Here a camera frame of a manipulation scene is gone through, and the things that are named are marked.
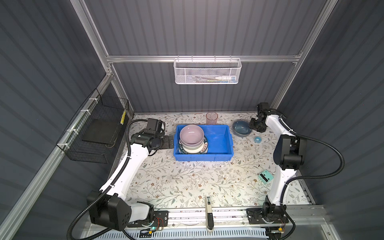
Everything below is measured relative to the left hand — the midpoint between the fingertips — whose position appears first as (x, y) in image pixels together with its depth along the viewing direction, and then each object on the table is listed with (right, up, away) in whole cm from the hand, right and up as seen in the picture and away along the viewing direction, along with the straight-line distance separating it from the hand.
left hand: (164, 142), depth 80 cm
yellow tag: (-24, +13, +2) cm, 27 cm away
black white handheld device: (+24, -35, -10) cm, 44 cm away
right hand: (+57, +8, +19) cm, 61 cm away
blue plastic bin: (+34, -2, +23) cm, 41 cm away
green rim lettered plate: (+23, -5, +15) cm, 28 cm away
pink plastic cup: (+28, +14, +19) cm, 36 cm away
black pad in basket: (-31, +6, -5) cm, 32 cm away
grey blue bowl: (+51, +7, +28) cm, 58 cm away
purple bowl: (+14, +3, +17) cm, 22 cm away
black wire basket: (-36, +19, -2) cm, 41 cm away
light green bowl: (+15, -6, +13) cm, 21 cm away
